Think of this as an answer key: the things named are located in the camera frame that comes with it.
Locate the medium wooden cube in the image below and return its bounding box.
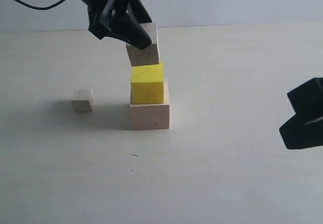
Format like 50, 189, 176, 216
126, 22, 160, 67

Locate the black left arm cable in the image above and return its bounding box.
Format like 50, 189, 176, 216
0, 0, 74, 10

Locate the small white wooden cube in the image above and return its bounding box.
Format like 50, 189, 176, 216
71, 88, 93, 113

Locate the large wooden cube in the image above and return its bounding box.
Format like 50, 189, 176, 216
130, 78, 170, 130

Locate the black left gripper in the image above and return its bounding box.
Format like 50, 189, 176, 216
81, 0, 152, 49

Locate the yellow cube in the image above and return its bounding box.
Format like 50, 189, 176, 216
131, 62, 164, 104

